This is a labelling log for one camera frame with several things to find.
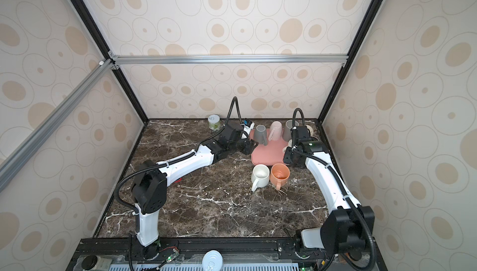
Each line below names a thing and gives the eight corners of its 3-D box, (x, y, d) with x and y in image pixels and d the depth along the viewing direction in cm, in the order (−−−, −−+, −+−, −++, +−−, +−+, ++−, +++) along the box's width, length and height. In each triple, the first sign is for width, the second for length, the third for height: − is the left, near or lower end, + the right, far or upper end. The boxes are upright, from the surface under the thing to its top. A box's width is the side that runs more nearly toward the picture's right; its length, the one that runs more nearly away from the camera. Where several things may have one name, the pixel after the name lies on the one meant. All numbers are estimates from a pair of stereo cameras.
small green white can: (208, 130, 117) (207, 123, 112) (209, 121, 122) (208, 114, 117) (219, 130, 117) (218, 123, 112) (220, 121, 122) (219, 114, 117)
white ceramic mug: (251, 192, 91) (252, 184, 85) (250, 172, 98) (251, 164, 91) (269, 192, 91) (271, 184, 85) (267, 172, 98) (269, 164, 91)
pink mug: (268, 140, 108) (269, 133, 103) (266, 128, 114) (268, 120, 109) (281, 140, 108) (283, 133, 103) (279, 128, 114) (281, 120, 109)
